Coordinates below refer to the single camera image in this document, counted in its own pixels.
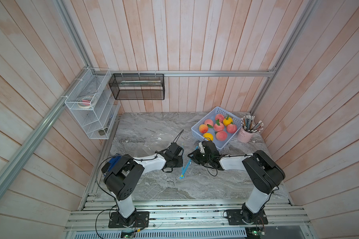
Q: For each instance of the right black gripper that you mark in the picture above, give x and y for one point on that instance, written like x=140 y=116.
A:
x=195 y=157

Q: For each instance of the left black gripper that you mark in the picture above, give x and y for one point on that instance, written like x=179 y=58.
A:
x=180 y=164

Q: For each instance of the clear zip-top bag blue zipper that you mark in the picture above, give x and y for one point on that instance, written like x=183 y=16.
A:
x=187 y=167

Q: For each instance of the pink peach basket front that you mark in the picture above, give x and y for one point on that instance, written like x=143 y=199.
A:
x=221 y=135

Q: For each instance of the pink peach basket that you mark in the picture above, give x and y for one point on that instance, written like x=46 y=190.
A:
x=231 y=128
x=218 y=126
x=221 y=135

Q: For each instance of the orange pink toy peach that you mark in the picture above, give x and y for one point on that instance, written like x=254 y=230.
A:
x=203 y=128

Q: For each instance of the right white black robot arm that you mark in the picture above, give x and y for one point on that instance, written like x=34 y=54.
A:
x=264 y=173

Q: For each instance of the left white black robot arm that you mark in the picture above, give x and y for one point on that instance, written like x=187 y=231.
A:
x=123 y=172

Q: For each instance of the pink peach basket centre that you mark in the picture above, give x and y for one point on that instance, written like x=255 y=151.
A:
x=218 y=126

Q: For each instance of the pink peach basket right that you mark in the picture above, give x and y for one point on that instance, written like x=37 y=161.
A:
x=231 y=128

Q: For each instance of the lavender plastic basket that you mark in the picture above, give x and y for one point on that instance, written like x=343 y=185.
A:
x=217 y=110

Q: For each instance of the yellow fruit in basket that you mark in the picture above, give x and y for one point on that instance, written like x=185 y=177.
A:
x=227 y=121

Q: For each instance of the pink pen cup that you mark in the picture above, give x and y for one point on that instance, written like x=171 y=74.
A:
x=244 y=136

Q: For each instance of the bundle of pens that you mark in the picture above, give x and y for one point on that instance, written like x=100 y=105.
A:
x=249 y=125

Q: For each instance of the blue black device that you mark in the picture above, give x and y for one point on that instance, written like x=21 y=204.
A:
x=113 y=161

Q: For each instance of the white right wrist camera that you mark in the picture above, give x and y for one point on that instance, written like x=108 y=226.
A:
x=201 y=147

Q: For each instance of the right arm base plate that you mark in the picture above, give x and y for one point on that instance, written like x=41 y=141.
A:
x=245 y=217

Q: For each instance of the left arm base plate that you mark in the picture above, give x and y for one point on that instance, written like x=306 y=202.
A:
x=136 y=220

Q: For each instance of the black mesh wall basket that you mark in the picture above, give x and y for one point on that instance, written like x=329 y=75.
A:
x=138 y=86

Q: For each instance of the white wire shelf rack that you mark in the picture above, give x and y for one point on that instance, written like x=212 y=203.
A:
x=92 y=103

